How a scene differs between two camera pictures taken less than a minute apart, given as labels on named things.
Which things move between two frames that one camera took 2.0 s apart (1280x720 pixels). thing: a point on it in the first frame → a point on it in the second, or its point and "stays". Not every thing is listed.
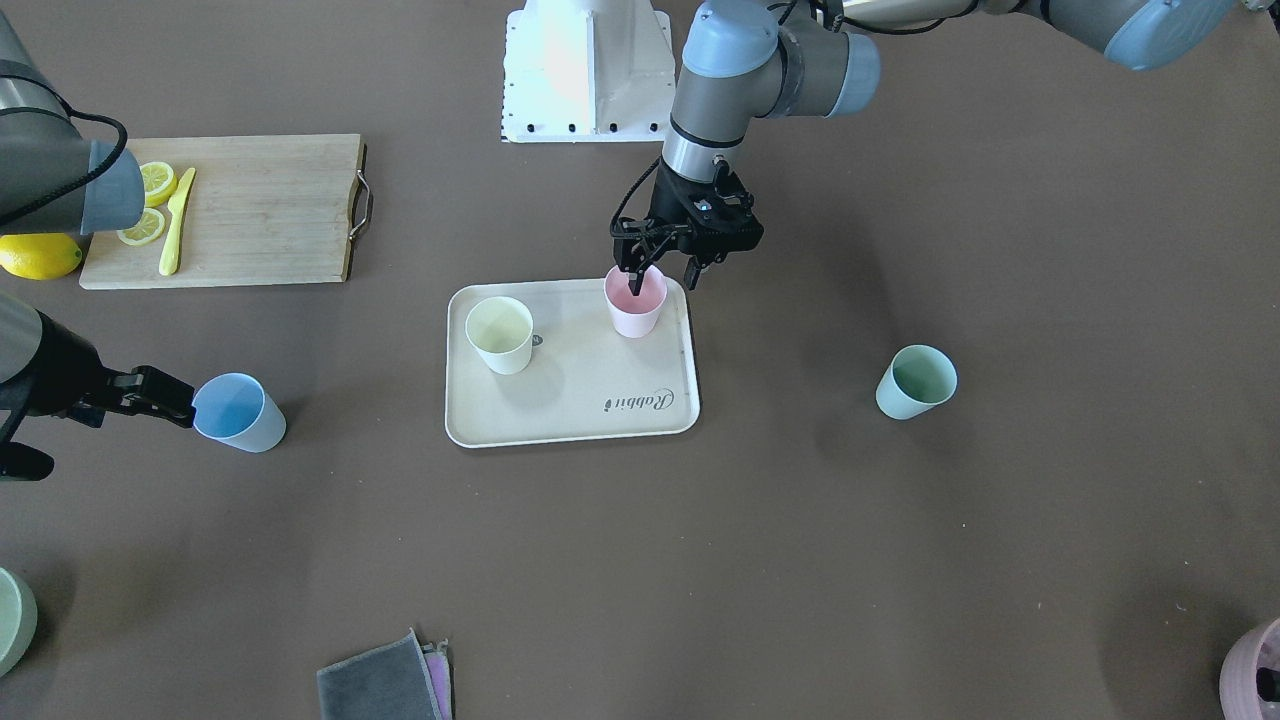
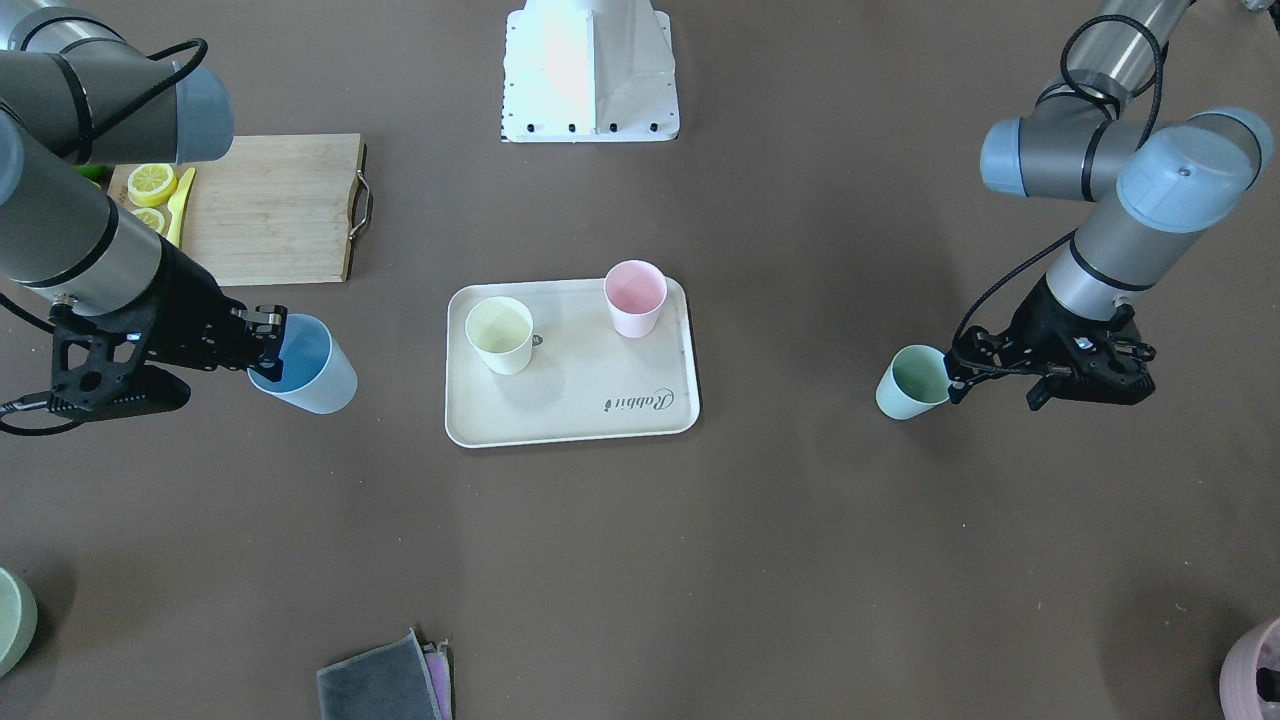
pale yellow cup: [501, 330] stays
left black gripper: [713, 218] → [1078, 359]
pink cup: [635, 316] stays
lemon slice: [160, 183] stays
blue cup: [236, 409] → [316, 372]
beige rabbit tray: [584, 382] stays
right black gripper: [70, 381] → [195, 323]
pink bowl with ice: [1250, 682] stays
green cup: [917, 378] stays
